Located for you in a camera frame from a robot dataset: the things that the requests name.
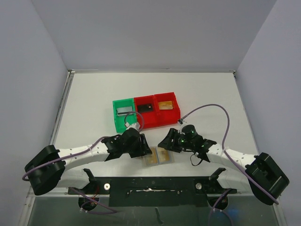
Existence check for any gold card page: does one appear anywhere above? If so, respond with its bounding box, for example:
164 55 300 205
145 153 158 166

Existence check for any beige leather card holder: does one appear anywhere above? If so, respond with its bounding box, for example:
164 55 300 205
142 146 174 167

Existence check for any gold VIP card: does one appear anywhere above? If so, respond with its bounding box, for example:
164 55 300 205
157 147 173 164

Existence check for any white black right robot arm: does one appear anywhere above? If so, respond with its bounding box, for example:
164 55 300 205
158 125 290 205

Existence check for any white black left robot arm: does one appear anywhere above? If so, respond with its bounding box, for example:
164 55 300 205
22 128 152 195

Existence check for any silver card in green bin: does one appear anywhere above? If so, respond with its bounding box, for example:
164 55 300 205
116 106 133 116

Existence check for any black card in red bin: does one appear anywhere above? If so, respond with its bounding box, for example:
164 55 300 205
137 104 153 113

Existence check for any green plastic bin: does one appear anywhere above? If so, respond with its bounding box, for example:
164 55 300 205
112 98 135 133

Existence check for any red right plastic bin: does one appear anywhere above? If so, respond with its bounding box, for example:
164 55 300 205
154 92 181 126

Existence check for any red plastic bin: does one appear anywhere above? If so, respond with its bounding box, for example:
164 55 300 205
154 92 181 126
134 95 162 129

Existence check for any red middle plastic bin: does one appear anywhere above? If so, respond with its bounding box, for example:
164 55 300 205
134 95 162 129

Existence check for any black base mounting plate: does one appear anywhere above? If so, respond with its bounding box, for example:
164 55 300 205
68 176 226 207

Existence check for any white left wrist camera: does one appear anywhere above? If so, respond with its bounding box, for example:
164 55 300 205
125 122 140 131

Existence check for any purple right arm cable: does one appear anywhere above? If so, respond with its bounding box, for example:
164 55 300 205
177 103 280 226

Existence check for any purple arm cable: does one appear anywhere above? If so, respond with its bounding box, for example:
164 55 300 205
22 112 144 215
177 103 280 226

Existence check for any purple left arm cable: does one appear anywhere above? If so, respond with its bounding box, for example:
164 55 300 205
22 112 144 215

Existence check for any aluminium frame rail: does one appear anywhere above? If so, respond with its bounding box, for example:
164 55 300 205
27 183 71 198

